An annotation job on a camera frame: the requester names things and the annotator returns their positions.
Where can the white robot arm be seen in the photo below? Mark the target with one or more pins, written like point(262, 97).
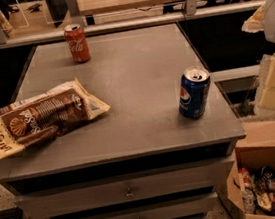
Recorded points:
point(263, 22)

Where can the red coca-cola can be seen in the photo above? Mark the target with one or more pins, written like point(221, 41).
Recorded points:
point(76, 40)

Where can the red snack packet in box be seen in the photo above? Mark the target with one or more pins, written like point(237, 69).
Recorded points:
point(245, 174)

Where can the cardboard box of snacks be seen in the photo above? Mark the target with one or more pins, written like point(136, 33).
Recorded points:
point(256, 153)

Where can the metal and glass railing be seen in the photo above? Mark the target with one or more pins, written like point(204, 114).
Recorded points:
point(126, 20)

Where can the top grey drawer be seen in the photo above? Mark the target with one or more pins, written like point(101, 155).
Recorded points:
point(126, 188)

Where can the brown and cream snack bag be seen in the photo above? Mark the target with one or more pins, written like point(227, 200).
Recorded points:
point(46, 116)

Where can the grey drawer cabinet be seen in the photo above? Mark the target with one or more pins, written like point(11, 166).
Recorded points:
point(138, 74)

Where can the blue pepsi can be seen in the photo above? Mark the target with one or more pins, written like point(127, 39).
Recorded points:
point(195, 83)

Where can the grey drawer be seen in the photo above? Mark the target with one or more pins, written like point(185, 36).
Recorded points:
point(177, 208)
point(126, 188)

